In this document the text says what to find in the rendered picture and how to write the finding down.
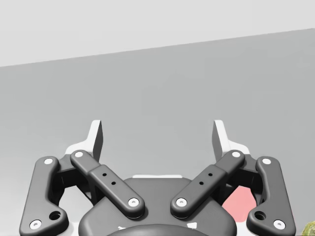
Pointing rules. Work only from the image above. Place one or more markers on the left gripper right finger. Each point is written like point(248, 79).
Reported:
point(204, 180)

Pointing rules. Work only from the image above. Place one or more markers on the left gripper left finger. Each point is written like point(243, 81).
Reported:
point(112, 182)

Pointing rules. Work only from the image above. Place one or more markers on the pink cube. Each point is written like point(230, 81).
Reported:
point(237, 202)

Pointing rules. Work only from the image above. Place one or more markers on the green and blue rectangular can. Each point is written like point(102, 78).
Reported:
point(310, 229)

